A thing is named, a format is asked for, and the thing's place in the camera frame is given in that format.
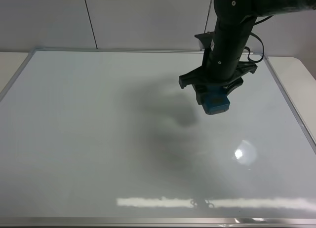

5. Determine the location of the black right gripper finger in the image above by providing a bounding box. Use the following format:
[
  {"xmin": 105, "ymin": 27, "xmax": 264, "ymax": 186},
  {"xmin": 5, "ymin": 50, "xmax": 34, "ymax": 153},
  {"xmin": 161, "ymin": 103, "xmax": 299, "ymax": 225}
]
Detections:
[
  {"xmin": 194, "ymin": 85, "xmax": 209, "ymax": 105},
  {"xmin": 221, "ymin": 85, "xmax": 237, "ymax": 96}
]

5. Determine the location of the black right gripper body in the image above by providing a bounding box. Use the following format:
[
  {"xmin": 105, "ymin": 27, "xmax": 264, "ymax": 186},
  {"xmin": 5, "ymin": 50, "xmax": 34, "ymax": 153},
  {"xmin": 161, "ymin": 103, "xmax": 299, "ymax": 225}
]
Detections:
[{"xmin": 179, "ymin": 33, "xmax": 257, "ymax": 89}]

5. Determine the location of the blue board eraser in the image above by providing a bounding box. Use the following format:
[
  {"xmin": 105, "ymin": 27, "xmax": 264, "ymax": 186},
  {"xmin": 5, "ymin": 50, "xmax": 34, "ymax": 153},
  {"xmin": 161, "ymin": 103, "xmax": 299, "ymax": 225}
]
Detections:
[{"xmin": 202, "ymin": 86, "xmax": 230, "ymax": 115}]

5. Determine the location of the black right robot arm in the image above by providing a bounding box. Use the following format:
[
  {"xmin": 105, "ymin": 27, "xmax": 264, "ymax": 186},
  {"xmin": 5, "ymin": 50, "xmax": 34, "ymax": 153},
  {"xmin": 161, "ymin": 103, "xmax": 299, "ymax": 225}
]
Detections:
[{"xmin": 179, "ymin": 0, "xmax": 316, "ymax": 114}]

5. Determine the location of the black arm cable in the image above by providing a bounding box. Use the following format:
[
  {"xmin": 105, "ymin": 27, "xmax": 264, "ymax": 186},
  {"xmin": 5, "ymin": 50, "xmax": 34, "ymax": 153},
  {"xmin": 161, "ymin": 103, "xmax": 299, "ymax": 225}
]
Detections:
[{"xmin": 244, "ymin": 14, "xmax": 275, "ymax": 64}]

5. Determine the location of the white whiteboard with aluminium frame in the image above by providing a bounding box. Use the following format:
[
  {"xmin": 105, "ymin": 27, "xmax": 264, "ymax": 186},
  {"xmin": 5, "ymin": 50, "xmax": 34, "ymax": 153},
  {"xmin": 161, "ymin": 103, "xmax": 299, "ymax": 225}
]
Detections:
[{"xmin": 0, "ymin": 49, "xmax": 316, "ymax": 228}]

